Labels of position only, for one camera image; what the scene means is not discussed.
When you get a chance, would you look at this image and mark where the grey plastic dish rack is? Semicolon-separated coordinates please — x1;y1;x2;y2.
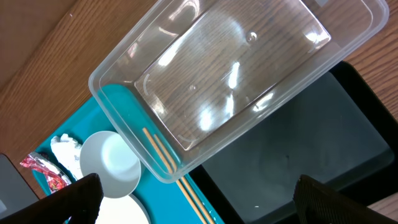
0;154;39;219

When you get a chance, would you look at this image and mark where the teal serving tray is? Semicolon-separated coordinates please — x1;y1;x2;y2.
32;83;224;224

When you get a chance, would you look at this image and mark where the left wooden chopstick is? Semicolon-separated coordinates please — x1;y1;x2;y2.
142;127;208;224

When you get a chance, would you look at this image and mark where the red snack wrapper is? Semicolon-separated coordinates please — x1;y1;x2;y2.
20;152;72;194

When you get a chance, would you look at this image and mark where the black plastic tray bin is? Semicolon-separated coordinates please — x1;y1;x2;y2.
189;62;397;223

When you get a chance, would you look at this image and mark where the large white plate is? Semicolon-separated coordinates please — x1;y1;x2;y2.
95;194;151;224

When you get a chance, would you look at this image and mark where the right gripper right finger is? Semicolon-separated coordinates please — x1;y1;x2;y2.
293;175;397;224

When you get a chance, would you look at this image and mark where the wooden chopstick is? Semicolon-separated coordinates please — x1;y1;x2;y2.
149;135;215;224
142;127;208;224

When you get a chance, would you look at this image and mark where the crumpled white tissue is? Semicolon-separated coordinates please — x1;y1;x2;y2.
50;134;83;180

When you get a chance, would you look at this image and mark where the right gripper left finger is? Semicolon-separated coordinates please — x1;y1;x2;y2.
1;173;104;224

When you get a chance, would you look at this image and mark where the grey metal saucer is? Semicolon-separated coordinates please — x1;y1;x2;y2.
80;131;144;198

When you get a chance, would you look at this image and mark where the right wooden chopstick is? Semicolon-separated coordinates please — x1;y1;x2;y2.
149;135;215;224

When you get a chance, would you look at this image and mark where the clear plastic bin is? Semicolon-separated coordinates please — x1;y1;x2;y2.
88;0;389;183

